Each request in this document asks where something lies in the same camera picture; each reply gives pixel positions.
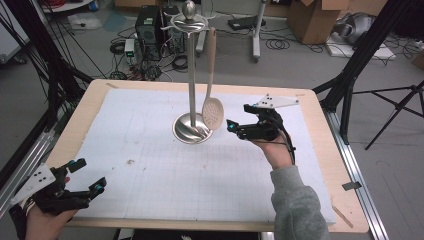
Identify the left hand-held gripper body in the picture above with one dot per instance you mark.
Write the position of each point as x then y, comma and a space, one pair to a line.
56, 200

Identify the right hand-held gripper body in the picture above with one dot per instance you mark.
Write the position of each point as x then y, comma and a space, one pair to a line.
263, 128

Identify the beige slotted spoon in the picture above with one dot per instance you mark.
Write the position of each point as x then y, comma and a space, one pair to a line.
212, 113

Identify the steel utensil stand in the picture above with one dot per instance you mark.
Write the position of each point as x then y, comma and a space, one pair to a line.
191, 83

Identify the person's left hand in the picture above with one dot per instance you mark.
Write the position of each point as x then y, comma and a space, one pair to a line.
46, 226

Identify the person's right hand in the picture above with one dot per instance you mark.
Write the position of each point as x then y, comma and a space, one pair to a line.
278, 153

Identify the white stand leg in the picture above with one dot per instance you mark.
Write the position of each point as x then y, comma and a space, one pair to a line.
201, 43
256, 40

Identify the white grid mat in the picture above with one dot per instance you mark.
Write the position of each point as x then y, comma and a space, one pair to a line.
166, 173

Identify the dark clothing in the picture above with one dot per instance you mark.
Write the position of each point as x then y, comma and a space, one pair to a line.
160, 235

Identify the flat black device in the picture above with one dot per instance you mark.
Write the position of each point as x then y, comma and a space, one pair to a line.
243, 22

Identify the beige tape strip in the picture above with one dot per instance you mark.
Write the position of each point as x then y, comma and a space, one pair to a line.
112, 85

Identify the dark computer case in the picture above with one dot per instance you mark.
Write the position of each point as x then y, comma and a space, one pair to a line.
175, 41

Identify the large cardboard box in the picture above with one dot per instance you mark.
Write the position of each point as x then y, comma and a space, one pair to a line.
310, 23

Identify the grey tape piece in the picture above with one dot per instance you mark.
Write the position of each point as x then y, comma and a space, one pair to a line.
351, 186

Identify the thin wooden strip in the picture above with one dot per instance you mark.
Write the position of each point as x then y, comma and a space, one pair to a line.
343, 217

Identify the black computer tower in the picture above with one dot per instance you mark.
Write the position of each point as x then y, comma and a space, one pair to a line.
148, 30

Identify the small white device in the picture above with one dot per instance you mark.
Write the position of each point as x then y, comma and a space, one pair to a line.
129, 46

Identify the white flat board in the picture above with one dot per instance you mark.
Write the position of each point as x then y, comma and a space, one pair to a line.
373, 51

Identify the grey round appliance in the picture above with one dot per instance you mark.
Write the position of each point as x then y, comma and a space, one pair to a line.
358, 26

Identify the black tripod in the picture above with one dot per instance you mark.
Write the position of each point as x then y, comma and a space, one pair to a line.
396, 107

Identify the clear plastic bag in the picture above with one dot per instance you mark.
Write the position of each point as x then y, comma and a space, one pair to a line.
85, 21

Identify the white cabinet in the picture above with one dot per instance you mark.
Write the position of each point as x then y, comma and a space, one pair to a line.
10, 36

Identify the white round table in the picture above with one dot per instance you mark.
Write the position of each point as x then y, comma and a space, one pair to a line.
66, 6

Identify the small cardboard box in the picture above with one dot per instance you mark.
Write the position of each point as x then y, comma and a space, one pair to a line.
419, 61

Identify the aluminium rail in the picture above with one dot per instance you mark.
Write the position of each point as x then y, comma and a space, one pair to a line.
340, 133
23, 173

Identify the black metal frame post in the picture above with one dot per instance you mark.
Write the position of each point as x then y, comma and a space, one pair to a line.
366, 50

